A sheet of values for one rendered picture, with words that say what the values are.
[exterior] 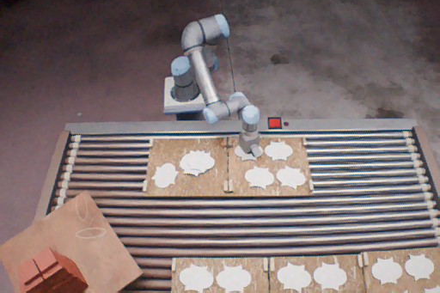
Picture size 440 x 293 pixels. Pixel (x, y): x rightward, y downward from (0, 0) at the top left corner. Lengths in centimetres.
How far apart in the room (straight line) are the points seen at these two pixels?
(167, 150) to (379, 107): 228
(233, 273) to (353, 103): 237
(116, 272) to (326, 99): 259
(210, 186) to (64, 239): 72
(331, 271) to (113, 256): 93
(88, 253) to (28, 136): 218
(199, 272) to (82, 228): 55
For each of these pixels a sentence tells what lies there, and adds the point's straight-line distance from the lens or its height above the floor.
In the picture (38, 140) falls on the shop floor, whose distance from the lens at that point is 359.
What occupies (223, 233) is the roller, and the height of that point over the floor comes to 92.
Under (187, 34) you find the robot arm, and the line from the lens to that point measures 174.
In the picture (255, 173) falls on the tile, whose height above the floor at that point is 94.
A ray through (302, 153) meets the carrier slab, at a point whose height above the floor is 94.
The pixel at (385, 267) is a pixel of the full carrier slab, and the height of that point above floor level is 95.
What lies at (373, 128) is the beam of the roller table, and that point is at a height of 92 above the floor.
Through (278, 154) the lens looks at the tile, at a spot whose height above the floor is 94.
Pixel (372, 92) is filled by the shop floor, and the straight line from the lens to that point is 377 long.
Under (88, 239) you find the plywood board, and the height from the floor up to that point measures 104.
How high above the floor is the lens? 251
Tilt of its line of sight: 52 degrees down
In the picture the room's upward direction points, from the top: 3 degrees counter-clockwise
